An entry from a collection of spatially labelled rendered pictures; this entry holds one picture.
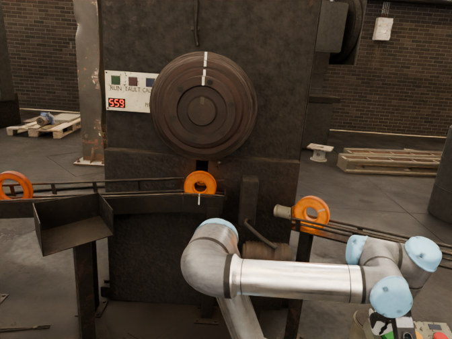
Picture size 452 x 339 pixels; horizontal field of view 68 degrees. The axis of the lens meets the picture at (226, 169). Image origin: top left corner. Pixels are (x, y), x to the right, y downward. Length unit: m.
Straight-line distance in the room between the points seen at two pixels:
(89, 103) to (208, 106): 3.07
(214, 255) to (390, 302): 0.36
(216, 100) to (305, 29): 0.54
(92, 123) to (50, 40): 4.31
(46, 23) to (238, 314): 7.97
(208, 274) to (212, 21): 1.18
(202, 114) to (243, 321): 0.81
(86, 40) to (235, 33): 2.88
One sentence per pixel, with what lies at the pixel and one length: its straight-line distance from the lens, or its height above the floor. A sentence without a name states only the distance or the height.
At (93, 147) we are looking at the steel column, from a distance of 4.46.
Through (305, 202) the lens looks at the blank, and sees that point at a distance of 1.53.
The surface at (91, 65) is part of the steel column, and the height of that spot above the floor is 1.17.
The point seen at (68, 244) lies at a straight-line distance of 1.49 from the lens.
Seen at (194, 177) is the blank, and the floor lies 0.79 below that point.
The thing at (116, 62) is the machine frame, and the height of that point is 1.28.
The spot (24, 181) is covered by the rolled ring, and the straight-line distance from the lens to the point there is 1.87.
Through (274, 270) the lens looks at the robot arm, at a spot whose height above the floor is 0.91.
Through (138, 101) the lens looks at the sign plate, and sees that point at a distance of 1.67.
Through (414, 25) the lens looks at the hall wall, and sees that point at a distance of 8.52.
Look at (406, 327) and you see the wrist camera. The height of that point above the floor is 0.73.
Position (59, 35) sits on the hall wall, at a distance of 8.39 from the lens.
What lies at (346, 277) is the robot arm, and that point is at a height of 0.92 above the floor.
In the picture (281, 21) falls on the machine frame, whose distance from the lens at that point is 1.66.
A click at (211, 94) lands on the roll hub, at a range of 1.41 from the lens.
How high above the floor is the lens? 1.32
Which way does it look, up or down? 18 degrees down
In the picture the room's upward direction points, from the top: 4 degrees clockwise
